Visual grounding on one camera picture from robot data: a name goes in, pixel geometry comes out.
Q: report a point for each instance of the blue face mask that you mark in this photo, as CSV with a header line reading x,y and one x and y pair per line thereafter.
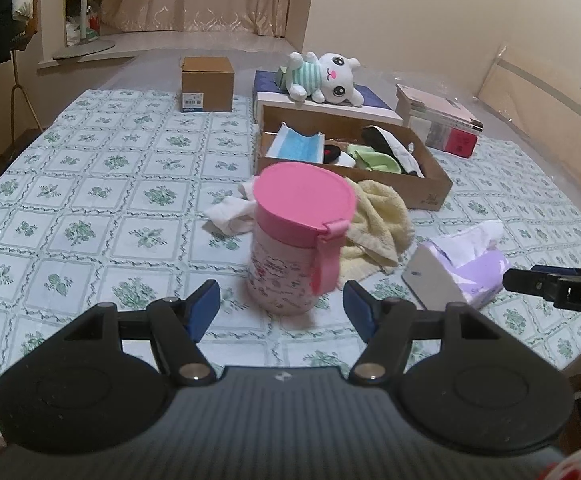
x,y
298,147

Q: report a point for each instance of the purple tissue pack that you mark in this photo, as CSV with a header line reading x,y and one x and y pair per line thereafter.
x,y
480,270

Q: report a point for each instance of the green cloth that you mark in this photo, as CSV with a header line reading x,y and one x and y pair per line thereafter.
x,y
378,160

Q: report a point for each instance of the white plush bunny toy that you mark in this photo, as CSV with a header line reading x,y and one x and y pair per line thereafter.
x,y
335,72

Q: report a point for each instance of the pink flat box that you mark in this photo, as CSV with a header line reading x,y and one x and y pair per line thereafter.
x,y
435,102

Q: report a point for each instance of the clear wrapped pack red label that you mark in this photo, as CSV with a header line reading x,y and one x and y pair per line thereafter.
x,y
458,142

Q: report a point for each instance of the floral printed bedsheet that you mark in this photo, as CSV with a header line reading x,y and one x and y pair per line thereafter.
x,y
95,185

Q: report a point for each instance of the white standing fan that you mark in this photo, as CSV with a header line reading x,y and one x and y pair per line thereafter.
x,y
84,47

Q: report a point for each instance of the yellow towel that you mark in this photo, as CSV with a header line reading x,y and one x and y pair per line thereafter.
x,y
380,215

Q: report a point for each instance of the small black red cloth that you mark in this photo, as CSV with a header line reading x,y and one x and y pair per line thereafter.
x,y
331,152

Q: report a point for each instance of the plastic wrapped board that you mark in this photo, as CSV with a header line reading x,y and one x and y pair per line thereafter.
x,y
545,105

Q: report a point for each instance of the white flat box blue lid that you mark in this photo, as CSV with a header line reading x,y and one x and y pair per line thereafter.
x,y
265,82

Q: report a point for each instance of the small closed cardboard box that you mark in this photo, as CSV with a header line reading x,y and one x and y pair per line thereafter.
x,y
208,82

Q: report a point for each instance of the pink lidded cup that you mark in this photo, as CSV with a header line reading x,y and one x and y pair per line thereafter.
x,y
295,200

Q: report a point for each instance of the white sock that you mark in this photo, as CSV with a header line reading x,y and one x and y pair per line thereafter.
x,y
228,215

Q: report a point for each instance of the cardboard tray box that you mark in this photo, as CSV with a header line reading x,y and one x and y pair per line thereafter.
x,y
430,180

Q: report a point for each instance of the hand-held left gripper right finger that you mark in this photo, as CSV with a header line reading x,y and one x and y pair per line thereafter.
x,y
358,305

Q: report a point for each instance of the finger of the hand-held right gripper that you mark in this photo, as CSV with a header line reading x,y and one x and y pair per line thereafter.
x,y
525,281

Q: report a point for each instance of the black white sleep mask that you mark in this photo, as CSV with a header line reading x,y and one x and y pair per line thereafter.
x,y
380,137

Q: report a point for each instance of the coat rack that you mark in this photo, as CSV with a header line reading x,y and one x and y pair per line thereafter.
x,y
16,70

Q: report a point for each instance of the person's printed pink clothing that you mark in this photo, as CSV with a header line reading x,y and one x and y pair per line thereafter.
x,y
580,462

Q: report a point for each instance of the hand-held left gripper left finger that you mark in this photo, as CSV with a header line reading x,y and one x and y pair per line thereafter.
x,y
203,305

